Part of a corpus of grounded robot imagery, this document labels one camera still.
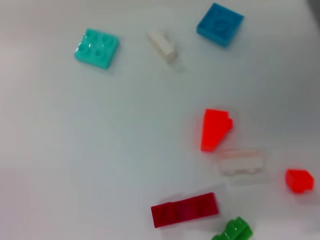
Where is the small red brick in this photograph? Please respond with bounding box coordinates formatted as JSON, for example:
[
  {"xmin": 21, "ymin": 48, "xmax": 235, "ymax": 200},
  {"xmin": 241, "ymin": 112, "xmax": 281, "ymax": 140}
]
[{"xmin": 284, "ymin": 168, "xmax": 315, "ymax": 195}]

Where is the dark red long brick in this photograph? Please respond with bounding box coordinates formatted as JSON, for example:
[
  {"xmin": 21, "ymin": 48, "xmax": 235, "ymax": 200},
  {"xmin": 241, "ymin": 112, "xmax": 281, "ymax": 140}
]
[{"xmin": 150, "ymin": 191, "xmax": 220, "ymax": 229}]

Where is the teal square brick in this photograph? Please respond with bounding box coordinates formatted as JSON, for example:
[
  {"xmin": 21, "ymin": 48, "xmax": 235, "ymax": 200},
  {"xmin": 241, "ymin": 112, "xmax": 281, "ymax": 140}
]
[{"xmin": 73, "ymin": 27, "xmax": 120, "ymax": 71}]

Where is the orange-red slope brick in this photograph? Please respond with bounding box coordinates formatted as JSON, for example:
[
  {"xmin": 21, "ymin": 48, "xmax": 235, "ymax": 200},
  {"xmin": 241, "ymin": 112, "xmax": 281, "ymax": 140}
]
[{"xmin": 199, "ymin": 108, "xmax": 235, "ymax": 153}]

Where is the green transparent brick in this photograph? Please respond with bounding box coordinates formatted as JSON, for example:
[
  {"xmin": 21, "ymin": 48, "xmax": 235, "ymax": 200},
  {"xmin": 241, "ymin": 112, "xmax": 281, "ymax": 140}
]
[{"xmin": 211, "ymin": 216, "xmax": 254, "ymax": 240}]

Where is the blue square brick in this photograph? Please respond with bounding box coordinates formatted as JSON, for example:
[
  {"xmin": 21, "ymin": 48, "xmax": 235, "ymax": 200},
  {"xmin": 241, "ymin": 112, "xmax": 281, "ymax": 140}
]
[{"xmin": 195, "ymin": 2, "xmax": 245, "ymax": 49}]

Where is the white brick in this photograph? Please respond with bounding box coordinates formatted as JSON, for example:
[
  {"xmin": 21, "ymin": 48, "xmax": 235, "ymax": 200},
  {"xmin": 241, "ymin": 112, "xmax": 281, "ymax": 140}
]
[{"xmin": 146, "ymin": 31, "xmax": 177, "ymax": 65}]

